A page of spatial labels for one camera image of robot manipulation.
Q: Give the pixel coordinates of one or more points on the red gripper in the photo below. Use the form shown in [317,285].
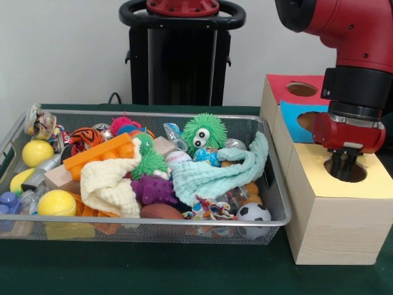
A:
[347,132]

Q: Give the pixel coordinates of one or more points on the green puffer ball with eyes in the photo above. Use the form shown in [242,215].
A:
[213,129]

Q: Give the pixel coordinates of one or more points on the mint green cloth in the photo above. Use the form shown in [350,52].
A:
[202,181]

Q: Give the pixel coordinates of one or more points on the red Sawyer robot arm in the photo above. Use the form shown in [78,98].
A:
[356,40]

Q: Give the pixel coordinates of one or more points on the wooden box with three holes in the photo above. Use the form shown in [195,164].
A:
[337,233]

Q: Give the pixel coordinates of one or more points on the shallow mesh bin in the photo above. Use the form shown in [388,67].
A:
[153,229]

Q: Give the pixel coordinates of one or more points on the small soccer ball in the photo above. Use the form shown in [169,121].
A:
[253,210]

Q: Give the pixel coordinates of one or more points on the brown toy football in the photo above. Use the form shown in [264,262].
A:
[161,212]

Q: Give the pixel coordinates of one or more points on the purple spiky toy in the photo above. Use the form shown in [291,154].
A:
[153,190]

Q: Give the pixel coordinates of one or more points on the green spiky caterpillar toy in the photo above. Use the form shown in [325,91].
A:
[150,161]

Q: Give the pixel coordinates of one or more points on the dark green tablecloth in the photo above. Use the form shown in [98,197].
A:
[153,270]

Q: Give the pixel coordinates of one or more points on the cream yellow cloth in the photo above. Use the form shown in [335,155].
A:
[104,181]

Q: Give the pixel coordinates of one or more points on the orange toy brick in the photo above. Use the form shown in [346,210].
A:
[98,150]

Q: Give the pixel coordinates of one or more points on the yellow tennis ball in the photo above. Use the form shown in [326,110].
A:
[56,202]

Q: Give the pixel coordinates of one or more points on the smooth yellow ball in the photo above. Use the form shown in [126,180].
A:
[37,153]

